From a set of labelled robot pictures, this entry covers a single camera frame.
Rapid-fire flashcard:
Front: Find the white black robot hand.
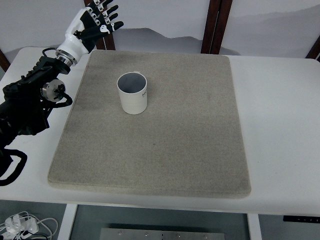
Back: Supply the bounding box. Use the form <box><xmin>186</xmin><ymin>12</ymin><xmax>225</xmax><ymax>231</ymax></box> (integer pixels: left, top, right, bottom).
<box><xmin>56</xmin><ymin>0</ymin><xmax>124</xmax><ymax>66</ymax></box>

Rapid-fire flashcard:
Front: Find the white ribbed cup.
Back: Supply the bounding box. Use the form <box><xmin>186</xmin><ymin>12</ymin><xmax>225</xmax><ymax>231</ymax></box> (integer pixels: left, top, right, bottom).
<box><xmin>116</xmin><ymin>71</ymin><xmax>148</xmax><ymax>115</ymax></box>

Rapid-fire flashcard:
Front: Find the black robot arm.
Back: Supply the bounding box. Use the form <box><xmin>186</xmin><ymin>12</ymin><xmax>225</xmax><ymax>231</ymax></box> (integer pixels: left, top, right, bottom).
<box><xmin>0</xmin><ymin>0</ymin><xmax>124</xmax><ymax>186</ymax></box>

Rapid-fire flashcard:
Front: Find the grey felt mat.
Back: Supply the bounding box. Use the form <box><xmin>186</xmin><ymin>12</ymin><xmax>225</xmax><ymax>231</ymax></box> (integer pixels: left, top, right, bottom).
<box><xmin>48</xmin><ymin>50</ymin><xmax>251</xmax><ymax>198</ymax></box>

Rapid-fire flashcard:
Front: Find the white table leg left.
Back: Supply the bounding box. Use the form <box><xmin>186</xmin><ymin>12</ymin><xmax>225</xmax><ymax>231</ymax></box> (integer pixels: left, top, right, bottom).
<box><xmin>57</xmin><ymin>204</ymin><xmax>78</xmax><ymax>240</ymax></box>

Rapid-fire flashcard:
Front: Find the white table leg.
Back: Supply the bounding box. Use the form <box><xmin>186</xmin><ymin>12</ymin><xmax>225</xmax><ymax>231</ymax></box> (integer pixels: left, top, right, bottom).
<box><xmin>247</xmin><ymin>213</ymin><xmax>262</xmax><ymax>240</ymax></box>
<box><xmin>57</xmin><ymin>204</ymin><xmax>78</xmax><ymax>240</ymax></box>

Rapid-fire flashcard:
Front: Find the white table leg right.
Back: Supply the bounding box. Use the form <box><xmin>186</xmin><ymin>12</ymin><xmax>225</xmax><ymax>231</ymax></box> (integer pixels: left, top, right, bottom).
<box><xmin>247</xmin><ymin>213</ymin><xmax>262</xmax><ymax>240</ymax></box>

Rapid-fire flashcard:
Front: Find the black table control panel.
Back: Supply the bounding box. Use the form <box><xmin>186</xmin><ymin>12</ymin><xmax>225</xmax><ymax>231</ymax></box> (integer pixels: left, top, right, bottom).
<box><xmin>283</xmin><ymin>215</ymin><xmax>320</xmax><ymax>224</ymax></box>

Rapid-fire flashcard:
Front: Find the brown wooden screen frame left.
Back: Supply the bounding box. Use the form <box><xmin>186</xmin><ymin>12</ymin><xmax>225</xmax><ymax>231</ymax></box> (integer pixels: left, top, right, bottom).
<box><xmin>83</xmin><ymin>0</ymin><xmax>116</xmax><ymax>50</ymax></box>

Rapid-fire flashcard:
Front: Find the brown wooden screen frame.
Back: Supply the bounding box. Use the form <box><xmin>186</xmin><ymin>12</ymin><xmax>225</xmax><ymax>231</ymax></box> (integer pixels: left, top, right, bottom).
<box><xmin>305</xmin><ymin>36</ymin><xmax>320</xmax><ymax>62</ymax></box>
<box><xmin>83</xmin><ymin>0</ymin><xmax>116</xmax><ymax>50</ymax></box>
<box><xmin>200</xmin><ymin>0</ymin><xmax>233</xmax><ymax>55</ymax></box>

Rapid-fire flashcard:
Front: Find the brown wooden screen frame middle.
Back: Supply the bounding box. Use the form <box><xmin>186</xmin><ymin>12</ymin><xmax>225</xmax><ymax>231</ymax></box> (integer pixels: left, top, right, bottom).
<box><xmin>200</xmin><ymin>0</ymin><xmax>233</xmax><ymax>55</ymax></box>

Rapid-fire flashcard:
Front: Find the metal base plate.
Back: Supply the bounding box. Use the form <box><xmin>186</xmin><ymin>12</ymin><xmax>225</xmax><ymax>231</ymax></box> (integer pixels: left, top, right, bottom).
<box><xmin>99</xmin><ymin>223</ymin><xmax>226</xmax><ymax>240</ymax></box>

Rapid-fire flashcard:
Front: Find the brown wooden screen frame right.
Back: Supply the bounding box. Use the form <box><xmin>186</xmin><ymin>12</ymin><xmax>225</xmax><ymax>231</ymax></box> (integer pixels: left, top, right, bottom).
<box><xmin>305</xmin><ymin>36</ymin><xmax>320</xmax><ymax>62</ymax></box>

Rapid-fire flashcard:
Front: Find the white cables and adapter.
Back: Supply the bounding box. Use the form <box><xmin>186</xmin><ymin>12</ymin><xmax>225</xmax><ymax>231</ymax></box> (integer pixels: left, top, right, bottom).
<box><xmin>0</xmin><ymin>210</ymin><xmax>60</xmax><ymax>240</ymax></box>

